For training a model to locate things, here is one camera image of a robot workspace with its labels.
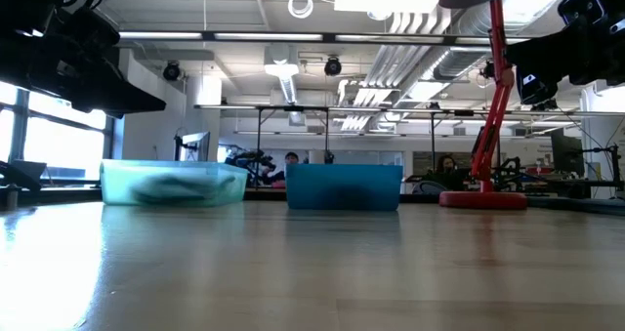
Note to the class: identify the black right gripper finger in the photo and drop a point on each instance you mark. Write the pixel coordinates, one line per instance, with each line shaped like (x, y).
(542, 47)
(542, 61)

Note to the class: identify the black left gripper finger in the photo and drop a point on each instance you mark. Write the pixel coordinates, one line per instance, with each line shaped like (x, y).
(114, 86)
(122, 107)

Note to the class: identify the black round ceiling spotlight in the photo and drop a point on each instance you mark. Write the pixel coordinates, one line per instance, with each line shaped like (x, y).
(171, 70)
(333, 66)

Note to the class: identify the light teal plastic bin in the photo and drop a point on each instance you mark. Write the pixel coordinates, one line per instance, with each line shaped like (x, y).
(161, 167)

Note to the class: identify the computer monitor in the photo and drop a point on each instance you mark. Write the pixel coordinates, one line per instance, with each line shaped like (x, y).
(566, 155)
(197, 145)

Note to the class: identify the person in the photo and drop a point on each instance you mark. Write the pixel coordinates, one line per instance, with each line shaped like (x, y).
(446, 164)
(291, 157)

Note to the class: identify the red desk lamp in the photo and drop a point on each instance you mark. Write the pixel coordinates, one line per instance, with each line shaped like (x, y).
(483, 200)

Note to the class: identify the long LED light bar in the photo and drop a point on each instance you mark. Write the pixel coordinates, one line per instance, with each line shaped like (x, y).
(268, 36)

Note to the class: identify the white hanging ceiling light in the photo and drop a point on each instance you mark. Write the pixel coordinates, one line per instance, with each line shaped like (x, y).
(280, 70)

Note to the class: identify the dark blue plastic bin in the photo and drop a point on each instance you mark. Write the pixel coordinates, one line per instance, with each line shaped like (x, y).
(342, 175)

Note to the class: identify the silver ventilation duct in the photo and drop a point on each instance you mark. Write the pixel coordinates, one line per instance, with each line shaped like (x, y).
(459, 60)

